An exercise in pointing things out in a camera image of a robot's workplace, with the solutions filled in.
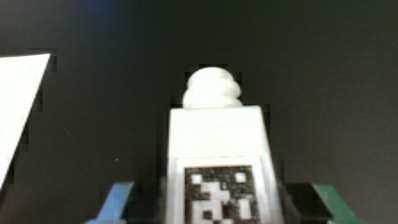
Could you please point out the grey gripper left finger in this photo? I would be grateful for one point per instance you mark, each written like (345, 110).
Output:
(114, 205)

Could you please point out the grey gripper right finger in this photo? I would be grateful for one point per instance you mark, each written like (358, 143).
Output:
(315, 205)

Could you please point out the white sheet with markers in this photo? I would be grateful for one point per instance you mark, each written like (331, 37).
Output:
(22, 71)

